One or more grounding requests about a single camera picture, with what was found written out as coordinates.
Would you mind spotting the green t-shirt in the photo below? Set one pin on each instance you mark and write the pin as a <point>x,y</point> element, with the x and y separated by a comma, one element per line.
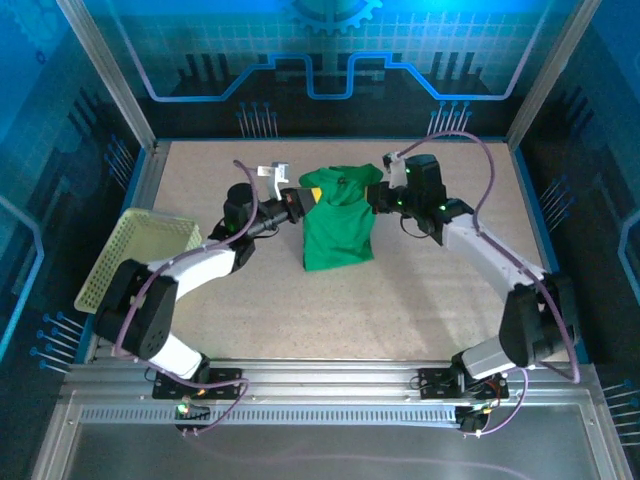
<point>340,235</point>

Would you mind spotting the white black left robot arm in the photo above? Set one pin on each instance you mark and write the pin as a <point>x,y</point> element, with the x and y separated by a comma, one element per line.
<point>200,267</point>

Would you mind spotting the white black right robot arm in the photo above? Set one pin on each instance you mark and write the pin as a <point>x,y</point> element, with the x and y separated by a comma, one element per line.
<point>485,245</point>

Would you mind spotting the pale yellow plastic basket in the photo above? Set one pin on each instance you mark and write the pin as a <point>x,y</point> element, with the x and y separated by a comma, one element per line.
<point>135,250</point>

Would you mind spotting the steel sheet panel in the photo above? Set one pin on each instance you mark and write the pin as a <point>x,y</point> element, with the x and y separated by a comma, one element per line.
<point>150,450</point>

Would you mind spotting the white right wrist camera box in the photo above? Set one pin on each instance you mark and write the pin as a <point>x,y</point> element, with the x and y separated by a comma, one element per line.
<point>397,172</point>

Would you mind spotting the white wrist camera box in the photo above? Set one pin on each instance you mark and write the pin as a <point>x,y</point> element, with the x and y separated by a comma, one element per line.
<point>280,172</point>
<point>397,172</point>

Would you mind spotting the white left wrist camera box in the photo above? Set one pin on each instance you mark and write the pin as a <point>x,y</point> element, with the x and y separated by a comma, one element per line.
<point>280,172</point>

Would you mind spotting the aluminium frame post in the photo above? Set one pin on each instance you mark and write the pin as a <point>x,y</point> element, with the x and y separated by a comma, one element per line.
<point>548,75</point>
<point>111,75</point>

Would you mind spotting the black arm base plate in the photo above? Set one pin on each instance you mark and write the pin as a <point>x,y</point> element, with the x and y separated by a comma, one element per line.
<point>227,382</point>
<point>435,385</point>

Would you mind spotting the aluminium mounting rail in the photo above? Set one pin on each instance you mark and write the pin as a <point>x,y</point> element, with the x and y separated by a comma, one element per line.
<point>325,380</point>

